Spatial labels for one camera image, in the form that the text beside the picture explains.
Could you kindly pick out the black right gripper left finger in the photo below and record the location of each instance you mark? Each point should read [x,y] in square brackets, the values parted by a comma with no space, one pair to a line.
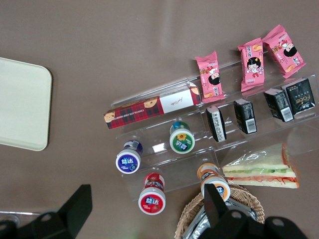
[72,214]

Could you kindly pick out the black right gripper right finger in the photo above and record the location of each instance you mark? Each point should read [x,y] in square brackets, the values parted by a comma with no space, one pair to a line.
[216,214]

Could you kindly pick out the triangular sandwich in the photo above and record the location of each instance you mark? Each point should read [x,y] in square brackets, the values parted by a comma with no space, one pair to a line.
[261,169]

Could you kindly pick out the cream rectangular tray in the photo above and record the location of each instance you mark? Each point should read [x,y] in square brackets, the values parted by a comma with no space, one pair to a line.
[22,104]

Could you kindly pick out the wicker basket with foil pack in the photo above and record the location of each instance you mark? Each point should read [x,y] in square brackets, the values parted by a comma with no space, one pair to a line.
[192,209]

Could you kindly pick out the orange gum bottle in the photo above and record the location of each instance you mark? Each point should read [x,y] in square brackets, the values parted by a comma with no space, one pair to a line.
[214,178]

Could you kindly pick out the red gum bottle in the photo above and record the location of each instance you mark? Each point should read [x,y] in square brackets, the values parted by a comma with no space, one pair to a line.
[152,194]

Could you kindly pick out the blue gum bottle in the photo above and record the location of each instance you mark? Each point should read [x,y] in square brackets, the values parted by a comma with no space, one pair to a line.
[128,156]

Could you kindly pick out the green gum bottle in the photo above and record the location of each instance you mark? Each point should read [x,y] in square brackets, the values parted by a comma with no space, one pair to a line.
[181,139]

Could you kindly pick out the clear acrylic stepped display stand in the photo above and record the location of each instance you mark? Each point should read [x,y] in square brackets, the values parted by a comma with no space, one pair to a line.
[159,149]

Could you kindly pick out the small black carton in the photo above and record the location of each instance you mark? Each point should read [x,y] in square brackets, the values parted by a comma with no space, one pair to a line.
[245,115]
[216,123]
[277,104]
[299,95]

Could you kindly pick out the red plaid cookie box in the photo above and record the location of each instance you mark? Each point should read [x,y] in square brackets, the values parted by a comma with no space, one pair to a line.
[139,113]

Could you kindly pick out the pink cartoon snack packet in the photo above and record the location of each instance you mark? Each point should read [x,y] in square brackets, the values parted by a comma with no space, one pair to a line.
[211,77]
[284,52]
[251,64]

